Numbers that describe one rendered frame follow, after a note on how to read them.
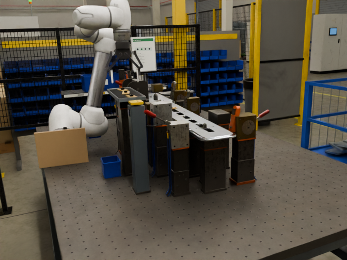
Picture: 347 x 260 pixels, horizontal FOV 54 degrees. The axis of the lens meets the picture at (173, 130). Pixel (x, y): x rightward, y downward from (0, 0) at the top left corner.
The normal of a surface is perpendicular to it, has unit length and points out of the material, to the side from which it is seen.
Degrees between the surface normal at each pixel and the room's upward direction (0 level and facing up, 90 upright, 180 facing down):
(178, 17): 90
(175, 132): 90
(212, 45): 90
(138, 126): 90
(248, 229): 0
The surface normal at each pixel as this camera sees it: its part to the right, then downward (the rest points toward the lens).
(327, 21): 0.40, 0.23
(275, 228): -0.04, -0.96
